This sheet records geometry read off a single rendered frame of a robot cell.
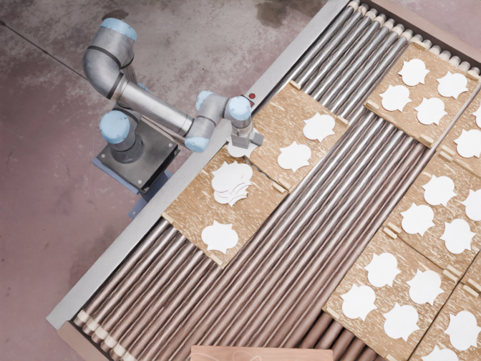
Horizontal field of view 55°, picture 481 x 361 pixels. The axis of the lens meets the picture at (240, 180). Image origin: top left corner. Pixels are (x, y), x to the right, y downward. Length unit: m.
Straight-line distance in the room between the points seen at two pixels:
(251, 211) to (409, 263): 0.65
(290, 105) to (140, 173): 0.72
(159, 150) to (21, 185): 1.48
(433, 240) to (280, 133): 0.76
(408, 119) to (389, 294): 0.76
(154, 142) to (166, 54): 1.48
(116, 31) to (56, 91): 2.00
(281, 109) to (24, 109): 2.04
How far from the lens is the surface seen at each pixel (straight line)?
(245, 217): 1.92
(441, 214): 2.05
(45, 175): 3.29
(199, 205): 1.95
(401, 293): 1.93
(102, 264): 2.00
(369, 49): 2.34
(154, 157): 2.04
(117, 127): 1.88
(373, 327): 1.90
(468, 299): 2.01
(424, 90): 2.26
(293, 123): 2.07
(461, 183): 2.12
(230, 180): 1.91
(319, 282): 1.89
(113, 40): 1.57
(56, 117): 3.45
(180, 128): 1.57
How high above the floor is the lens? 2.78
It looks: 70 degrees down
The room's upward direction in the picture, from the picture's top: 8 degrees counter-clockwise
